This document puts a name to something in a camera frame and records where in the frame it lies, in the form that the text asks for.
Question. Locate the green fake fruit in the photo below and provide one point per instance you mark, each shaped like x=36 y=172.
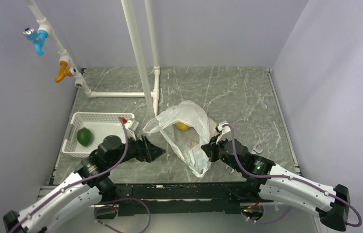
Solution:
x=84 y=137

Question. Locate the white plastic bag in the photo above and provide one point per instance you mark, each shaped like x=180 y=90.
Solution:
x=185 y=144

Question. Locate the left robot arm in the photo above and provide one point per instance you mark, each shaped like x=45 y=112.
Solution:
x=85 y=186

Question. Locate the blue valve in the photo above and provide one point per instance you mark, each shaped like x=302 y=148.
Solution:
x=37 y=38

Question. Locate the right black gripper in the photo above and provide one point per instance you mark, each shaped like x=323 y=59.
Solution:
x=210 y=148

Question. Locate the orange valve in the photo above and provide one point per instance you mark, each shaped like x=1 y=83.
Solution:
x=65 y=71

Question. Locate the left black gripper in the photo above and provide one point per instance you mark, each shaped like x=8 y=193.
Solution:
x=146 y=150

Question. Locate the silver wrench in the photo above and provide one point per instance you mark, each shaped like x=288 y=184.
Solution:
x=256 y=150

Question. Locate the white plastic basket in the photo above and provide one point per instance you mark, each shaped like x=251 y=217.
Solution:
x=100 y=125

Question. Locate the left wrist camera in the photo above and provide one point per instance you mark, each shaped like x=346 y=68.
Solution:
x=131 y=126

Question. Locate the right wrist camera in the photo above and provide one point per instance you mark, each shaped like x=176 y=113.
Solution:
x=223 y=132

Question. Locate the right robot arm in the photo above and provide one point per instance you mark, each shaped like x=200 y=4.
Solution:
x=267 y=180

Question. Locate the white PVC pipe frame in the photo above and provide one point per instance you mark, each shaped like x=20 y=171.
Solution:
x=152 y=96

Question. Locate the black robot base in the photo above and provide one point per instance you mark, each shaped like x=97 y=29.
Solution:
x=179 y=198

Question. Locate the yellow fake fruit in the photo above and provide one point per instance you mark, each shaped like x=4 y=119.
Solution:
x=181 y=126

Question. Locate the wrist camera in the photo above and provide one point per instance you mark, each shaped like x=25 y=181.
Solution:
x=223 y=132
x=131 y=126

